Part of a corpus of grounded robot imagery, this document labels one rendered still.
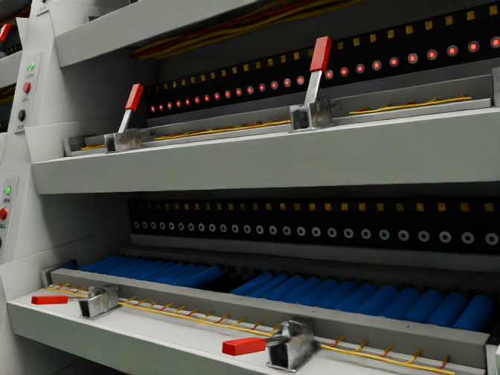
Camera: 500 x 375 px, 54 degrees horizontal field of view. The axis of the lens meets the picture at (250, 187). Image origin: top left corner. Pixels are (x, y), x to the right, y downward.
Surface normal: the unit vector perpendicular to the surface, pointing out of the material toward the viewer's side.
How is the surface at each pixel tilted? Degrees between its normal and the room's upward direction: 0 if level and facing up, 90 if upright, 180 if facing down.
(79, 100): 90
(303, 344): 90
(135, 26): 113
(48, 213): 90
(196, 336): 22
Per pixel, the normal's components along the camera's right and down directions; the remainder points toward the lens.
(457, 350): -0.61, 0.20
